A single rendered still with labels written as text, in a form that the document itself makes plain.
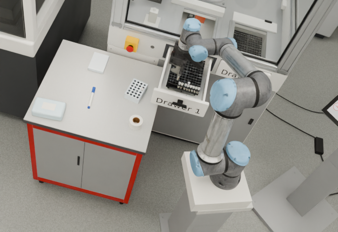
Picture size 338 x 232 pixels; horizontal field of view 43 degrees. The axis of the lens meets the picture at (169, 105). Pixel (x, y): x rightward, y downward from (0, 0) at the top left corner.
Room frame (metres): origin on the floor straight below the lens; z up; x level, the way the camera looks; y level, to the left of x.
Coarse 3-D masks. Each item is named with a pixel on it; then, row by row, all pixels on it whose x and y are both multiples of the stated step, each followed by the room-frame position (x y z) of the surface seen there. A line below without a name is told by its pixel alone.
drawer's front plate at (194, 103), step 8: (152, 96) 1.36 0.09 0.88; (160, 96) 1.36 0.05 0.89; (168, 96) 1.36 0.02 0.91; (176, 96) 1.36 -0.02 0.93; (184, 96) 1.38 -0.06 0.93; (160, 104) 1.36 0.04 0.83; (168, 104) 1.36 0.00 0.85; (184, 104) 1.37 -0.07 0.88; (192, 104) 1.37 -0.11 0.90; (200, 104) 1.37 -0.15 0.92; (208, 104) 1.38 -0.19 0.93; (192, 112) 1.37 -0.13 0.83; (200, 112) 1.38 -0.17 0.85
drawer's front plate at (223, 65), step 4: (220, 64) 1.70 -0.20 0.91; (224, 64) 1.70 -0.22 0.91; (220, 68) 1.70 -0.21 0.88; (224, 68) 1.70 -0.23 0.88; (228, 68) 1.70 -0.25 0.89; (216, 72) 1.70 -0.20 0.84; (220, 72) 1.70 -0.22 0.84; (224, 72) 1.70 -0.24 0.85; (228, 72) 1.70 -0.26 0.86; (232, 72) 1.70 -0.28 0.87; (264, 72) 1.73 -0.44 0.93; (224, 76) 1.70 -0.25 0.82; (228, 76) 1.70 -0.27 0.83; (236, 76) 1.71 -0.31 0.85; (268, 76) 1.72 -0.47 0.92
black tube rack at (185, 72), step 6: (174, 66) 1.58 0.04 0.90; (186, 66) 1.61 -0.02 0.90; (192, 66) 1.65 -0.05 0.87; (174, 72) 1.56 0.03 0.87; (186, 72) 1.56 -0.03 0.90; (192, 72) 1.58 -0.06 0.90; (198, 72) 1.60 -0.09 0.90; (168, 78) 1.49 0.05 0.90; (174, 78) 1.50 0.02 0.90; (180, 78) 1.51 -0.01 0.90; (186, 78) 1.55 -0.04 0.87; (192, 78) 1.54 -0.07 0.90; (198, 78) 1.56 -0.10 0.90; (168, 84) 1.47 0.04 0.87; (192, 84) 1.50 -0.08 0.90; (198, 84) 1.54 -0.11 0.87; (180, 90) 1.46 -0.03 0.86
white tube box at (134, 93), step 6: (132, 84) 1.45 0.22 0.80; (138, 84) 1.47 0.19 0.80; (144, 84) 1.48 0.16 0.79; (126, 90) 1.40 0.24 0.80; (132, 90) 1.41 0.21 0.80; (138, 90) 1.43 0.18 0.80; (144, 90) 1.44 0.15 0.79; (126, 96) 1.37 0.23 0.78; (132, 96) 1.38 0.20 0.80; (138, 96) 1.39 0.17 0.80; (138, 102) 1.37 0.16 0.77
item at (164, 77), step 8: (168, 48) 1.70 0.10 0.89; (168, 56) 1.66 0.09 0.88; (168, 64) 1.64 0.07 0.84; (208, 64) 1.71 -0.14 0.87; (168, 72) 1.58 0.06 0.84; (208, 72) 1.62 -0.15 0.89; (160, 80) 1.46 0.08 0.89; (208, 80) 1.57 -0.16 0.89; (160, 88) 1.46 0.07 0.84; (168, 88) 1.47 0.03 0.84; (200, 88) 1.55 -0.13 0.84; (200, 96) 1.49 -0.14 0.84
